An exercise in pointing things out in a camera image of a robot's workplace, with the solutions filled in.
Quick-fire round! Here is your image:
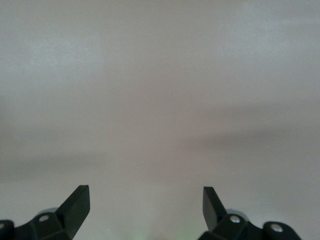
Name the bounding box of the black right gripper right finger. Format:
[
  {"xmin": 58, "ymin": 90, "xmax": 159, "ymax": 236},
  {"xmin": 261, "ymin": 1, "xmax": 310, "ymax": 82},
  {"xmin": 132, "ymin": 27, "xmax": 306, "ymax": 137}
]
[{"xmin": 198, "ymin": 186, "xmax": 305, "ymax": 240}]

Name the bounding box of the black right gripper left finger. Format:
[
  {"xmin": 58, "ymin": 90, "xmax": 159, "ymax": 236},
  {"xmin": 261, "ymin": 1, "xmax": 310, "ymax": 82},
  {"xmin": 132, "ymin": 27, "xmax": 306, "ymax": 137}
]
[{"xmin": 0, "ymin": 184, "xmax": 91, "ymax": 240}]

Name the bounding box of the brown paper table cover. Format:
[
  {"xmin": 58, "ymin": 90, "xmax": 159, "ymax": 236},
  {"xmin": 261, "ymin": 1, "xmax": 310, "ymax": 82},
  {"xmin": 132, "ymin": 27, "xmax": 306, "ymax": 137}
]
[{"xmin": 0, "ymin": 0, "xmax": 320, "ymax": 240}]

